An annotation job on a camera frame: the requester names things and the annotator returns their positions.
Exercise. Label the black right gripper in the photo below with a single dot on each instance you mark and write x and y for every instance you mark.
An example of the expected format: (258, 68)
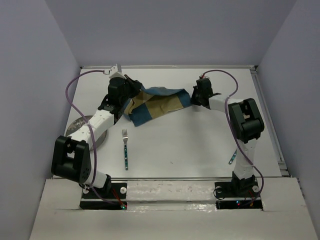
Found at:
(193, 100)

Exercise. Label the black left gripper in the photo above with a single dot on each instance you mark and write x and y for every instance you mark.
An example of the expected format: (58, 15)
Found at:
(135, 86)

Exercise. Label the blue tan checked placemat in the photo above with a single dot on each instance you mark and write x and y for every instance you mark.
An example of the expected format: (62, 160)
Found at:
(154, 102)

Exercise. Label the fork with green handle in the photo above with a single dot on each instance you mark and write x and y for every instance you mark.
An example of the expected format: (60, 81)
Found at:
(125, 140)

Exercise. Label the grey reindeer plate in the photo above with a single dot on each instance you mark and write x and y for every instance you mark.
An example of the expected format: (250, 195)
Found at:
(100, 137)

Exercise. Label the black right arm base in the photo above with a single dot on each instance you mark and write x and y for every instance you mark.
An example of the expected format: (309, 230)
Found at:
(237, 194)

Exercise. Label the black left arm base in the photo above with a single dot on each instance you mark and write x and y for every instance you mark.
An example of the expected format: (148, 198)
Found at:
(115, 199)

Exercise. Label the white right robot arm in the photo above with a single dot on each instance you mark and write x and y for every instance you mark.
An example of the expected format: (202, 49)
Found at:
(246, 125)

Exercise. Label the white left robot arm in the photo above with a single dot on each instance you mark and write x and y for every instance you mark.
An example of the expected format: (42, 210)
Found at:
(75, 156)

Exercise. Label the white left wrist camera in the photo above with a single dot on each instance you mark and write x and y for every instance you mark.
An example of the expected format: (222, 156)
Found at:
(114, 72)

